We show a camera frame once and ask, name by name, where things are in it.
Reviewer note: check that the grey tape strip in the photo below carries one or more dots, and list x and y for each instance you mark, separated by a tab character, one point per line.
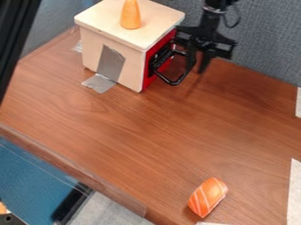
106	70

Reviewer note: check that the toy salmon sushi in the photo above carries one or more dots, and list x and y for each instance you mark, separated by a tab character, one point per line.
207	197

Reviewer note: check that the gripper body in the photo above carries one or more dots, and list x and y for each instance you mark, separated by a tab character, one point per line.
207	36

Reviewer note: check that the cabinet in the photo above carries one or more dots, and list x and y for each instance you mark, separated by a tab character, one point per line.
117	38

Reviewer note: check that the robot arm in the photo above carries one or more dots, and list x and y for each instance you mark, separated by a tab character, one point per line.
214	5

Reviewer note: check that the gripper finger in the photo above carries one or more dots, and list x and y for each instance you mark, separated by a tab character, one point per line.
191	58
205	61

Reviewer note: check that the orange toy carrot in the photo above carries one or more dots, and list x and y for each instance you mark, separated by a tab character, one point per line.
131	14

